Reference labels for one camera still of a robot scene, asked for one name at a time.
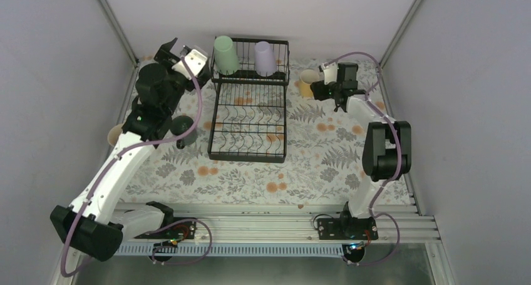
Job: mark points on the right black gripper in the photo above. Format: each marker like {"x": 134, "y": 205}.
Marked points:
{"x": 318, "y": 91}

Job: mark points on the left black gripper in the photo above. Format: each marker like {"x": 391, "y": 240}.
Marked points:
{"x": 164, "y": 54}

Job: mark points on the yellow ceramic mug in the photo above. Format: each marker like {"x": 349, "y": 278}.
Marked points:
{"x": 306, "y": 78}

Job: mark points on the dark green ceramic mug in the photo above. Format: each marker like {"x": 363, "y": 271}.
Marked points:
{"x": 180, "y": 125}

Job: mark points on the beige floral ceramic mug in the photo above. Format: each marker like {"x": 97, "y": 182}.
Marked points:
{"x": 114, "y": 133}

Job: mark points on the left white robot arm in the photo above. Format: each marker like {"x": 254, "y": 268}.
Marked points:
{"x": 89, "y": 224}

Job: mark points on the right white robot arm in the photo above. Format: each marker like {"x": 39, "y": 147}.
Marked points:
{"x": 387, "y": 146}

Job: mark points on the mint green plastic tumbler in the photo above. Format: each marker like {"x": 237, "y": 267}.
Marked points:
{"x": 225, "y": 55}

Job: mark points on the floral patterned table mat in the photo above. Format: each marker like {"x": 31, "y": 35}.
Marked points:
{"x": 323, "y": 163}

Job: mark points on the lavender plastic tumbler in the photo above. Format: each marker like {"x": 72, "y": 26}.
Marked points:
{"x": 264, "y": 60}

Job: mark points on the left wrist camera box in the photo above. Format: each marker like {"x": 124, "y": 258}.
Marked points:
{"x": 192, "y": 59}

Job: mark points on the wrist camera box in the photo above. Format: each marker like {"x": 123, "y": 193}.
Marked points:
{"x": 330, "y": 72}
{"x": 192, "y": 59}

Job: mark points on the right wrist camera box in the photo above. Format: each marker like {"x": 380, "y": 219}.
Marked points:
{"x": 330, "y": 72}

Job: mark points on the black wire dish rack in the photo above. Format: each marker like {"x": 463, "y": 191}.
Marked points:
{"x": 249, "y": 123}

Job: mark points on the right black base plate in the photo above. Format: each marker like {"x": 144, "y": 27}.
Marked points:
{"x": 351, "y": 228}

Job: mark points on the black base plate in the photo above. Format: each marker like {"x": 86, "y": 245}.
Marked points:
{"x": 351, "y": 228}
{"x": 177, "y": 232}

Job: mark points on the aluminium mounting rail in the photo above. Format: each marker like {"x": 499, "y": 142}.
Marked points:
{"x": 291, "y": 223}

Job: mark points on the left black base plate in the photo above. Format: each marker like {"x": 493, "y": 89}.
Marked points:
{"x": 177, "y": 232}

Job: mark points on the white slotted cable duct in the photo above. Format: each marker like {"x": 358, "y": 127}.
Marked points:
{"x": 254, "y": 250}

